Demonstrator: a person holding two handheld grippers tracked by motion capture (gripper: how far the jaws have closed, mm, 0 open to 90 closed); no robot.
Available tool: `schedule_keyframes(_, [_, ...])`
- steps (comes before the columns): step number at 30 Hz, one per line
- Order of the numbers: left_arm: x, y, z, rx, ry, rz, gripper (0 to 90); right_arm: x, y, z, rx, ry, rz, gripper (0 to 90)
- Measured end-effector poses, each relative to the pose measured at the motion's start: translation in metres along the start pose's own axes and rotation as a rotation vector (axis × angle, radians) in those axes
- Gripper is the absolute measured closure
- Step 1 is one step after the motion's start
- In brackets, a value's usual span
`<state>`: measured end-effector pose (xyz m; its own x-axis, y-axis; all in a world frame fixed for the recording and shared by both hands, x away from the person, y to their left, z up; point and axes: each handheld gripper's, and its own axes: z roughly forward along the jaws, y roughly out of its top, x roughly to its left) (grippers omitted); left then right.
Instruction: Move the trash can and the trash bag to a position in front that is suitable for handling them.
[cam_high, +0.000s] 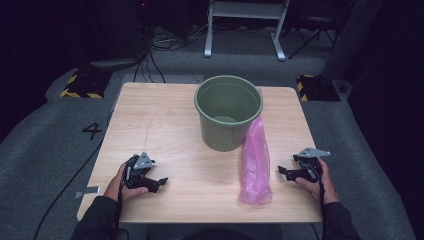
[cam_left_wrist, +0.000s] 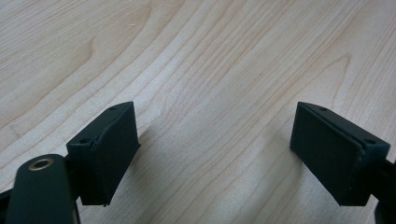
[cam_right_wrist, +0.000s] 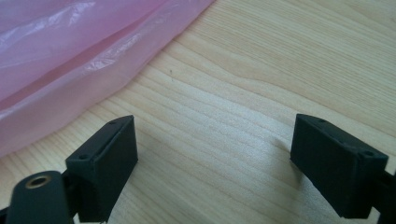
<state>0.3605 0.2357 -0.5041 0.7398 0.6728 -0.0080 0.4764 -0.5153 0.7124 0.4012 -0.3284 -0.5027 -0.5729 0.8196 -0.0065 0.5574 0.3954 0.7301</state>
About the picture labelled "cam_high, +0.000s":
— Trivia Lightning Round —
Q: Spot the pink plastic bag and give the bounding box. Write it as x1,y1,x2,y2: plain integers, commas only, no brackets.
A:
238,114,274,206

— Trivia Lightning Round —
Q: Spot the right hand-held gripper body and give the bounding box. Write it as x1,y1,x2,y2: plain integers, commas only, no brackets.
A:
292,147,332,184

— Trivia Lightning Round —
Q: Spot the black yellow striped floor plate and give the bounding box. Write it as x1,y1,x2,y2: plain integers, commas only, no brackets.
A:
296,74,342,103
59,69,113,99

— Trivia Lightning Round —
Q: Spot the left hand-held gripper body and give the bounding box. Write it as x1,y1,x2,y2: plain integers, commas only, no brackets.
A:
123,151,158,190

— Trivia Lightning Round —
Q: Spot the green plastic bin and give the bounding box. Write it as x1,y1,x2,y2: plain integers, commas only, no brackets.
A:
194,75,264,153

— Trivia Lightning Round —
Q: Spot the grey stand base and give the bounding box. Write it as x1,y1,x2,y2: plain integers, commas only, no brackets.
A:
89,56,144,71

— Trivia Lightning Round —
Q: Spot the bundle of black cables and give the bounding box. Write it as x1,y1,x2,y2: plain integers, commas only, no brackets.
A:
133,19,208,84

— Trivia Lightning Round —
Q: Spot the grey tape strip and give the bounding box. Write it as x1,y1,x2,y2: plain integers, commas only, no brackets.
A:
74,185,101,199

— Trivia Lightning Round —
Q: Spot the grey curtain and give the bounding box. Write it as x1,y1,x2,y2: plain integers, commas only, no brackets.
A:
321,0,384,81

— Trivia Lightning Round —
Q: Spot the person's left hand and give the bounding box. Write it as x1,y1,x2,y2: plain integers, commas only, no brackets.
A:
103,162,149,203

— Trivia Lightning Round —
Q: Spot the black tripod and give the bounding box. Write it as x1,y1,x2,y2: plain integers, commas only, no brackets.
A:
288,18,338,60

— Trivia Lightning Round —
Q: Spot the left hand-held gripper cable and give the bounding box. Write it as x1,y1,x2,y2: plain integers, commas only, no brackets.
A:
114,163,132,234

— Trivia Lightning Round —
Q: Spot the right hand-held gripper cable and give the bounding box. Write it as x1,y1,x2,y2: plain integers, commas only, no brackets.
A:
317,166,330,240

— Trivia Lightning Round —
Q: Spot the long black floor cable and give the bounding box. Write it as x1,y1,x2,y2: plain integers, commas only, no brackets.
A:
32,109,114,240

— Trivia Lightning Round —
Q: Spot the person's right hand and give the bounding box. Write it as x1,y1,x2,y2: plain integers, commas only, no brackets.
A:
294,158,340,205

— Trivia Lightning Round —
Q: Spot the white metal stand frame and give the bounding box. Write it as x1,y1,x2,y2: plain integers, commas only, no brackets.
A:
203,0,291,62

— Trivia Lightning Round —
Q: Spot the hand-held gripper cable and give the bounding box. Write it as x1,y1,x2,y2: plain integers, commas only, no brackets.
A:
114,163,132,234
317,166,330,240

